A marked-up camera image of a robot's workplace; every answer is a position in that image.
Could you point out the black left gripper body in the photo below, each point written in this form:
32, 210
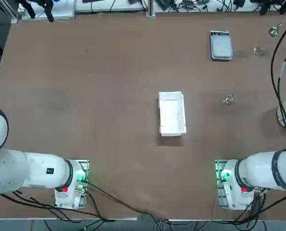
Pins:
34, 1

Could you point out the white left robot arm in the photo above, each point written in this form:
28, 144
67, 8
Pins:
37, 168

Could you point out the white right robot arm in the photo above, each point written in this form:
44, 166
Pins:
258, 168

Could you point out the silver digital scale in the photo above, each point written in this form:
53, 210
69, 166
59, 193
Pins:
221, 45

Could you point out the black power adapter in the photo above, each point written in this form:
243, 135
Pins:
165, 4

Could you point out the white open box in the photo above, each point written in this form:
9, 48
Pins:
173, 115

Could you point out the aluminium frame rail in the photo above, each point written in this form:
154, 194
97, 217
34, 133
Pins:
9, 12

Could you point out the aluminium frame post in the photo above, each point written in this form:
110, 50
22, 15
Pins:
150, 8

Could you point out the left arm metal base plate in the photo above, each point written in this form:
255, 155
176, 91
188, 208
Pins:
86, 168

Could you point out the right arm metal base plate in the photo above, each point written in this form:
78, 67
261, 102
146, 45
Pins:
220, 199

